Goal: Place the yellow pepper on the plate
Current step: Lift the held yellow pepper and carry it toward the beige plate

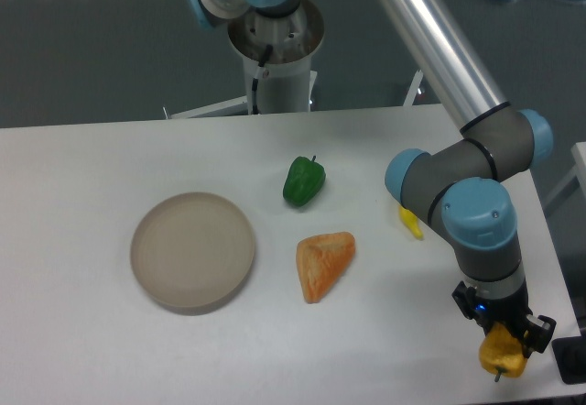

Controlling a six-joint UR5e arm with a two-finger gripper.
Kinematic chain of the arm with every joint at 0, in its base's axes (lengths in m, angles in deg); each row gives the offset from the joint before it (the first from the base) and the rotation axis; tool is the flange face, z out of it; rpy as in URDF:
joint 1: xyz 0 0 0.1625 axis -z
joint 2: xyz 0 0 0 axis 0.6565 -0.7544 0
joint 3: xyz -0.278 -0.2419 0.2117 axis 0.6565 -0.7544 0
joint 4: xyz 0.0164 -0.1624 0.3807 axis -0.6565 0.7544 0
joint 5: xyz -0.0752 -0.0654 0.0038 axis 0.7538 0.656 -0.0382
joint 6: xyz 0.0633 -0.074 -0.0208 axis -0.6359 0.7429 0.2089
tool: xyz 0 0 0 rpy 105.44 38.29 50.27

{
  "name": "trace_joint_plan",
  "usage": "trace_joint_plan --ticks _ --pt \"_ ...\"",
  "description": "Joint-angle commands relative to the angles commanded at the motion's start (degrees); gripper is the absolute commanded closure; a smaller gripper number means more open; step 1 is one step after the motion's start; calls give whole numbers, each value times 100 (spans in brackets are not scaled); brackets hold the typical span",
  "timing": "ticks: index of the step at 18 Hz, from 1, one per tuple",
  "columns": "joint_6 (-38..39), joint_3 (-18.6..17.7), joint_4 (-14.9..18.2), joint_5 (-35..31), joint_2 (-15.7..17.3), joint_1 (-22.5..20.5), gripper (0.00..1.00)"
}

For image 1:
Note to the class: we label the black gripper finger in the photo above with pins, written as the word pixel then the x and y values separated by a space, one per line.
pixel 464 296
pixel 538 334

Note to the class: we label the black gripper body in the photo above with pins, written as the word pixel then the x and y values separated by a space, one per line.
pixel 511 311

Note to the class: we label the yellow toy bell pepper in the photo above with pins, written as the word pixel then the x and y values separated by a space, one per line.
pixel 501 354

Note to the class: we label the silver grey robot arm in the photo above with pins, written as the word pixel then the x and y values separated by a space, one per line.
pixel 458 192

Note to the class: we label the green toy bell pepper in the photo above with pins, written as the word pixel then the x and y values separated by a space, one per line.
pixel 304 180

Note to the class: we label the beige round plate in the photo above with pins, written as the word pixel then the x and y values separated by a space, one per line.
pixel 193 252

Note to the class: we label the black device at table edge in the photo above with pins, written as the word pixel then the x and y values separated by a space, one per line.
pixel 569 353

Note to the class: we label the yellow toy banana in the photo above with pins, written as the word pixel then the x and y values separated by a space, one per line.
pixel 410 222

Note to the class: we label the orange triangular toy bread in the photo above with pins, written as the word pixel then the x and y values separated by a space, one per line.
pixel 321 260

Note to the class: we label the white furniture at right edge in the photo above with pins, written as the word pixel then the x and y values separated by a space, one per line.
pixel 572 181

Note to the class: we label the white metal frame leg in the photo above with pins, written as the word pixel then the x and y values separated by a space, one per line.
pixel 413 89

